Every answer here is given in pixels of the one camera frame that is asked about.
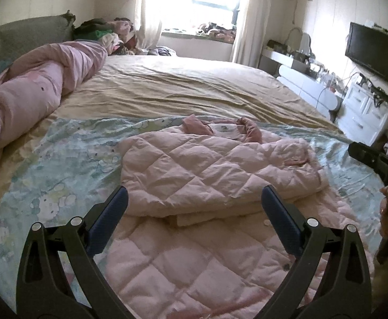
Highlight pile of clothes by bed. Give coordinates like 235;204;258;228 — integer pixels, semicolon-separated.
73;17;177;56

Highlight green cartoon print blanket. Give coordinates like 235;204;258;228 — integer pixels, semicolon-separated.
0;117;382;315

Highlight white curtain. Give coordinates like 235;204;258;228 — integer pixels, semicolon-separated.
230;0;272;68
134;0;166;49

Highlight white dressing table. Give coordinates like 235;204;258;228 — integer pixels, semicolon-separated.
259;49;341;122

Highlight black wall television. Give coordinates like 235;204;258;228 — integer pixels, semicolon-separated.
345;22;388;82

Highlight right white curtain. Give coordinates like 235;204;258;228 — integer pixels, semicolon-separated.
230;0;272;68

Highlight beige bed sheet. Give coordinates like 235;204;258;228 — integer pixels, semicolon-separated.
0;54;345;240

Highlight person's right hand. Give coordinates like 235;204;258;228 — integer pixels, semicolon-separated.
379;186;388;238

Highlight pink quilted coat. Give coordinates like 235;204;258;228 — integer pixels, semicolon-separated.
105;117;357;318

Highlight white drawer cabinet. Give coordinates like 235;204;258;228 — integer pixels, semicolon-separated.
335;83;388;146

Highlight clothes on window sill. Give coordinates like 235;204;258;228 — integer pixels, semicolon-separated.
196;22;237;43

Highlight rolled pink duvet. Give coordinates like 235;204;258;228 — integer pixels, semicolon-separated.
0;40;108;159

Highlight vanity mirror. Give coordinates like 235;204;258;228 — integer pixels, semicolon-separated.
284;27;315;58

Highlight grey padded headboard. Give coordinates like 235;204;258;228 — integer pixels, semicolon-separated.
0;12;76;61

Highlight left white curtain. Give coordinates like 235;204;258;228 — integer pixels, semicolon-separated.
134;0;166;49

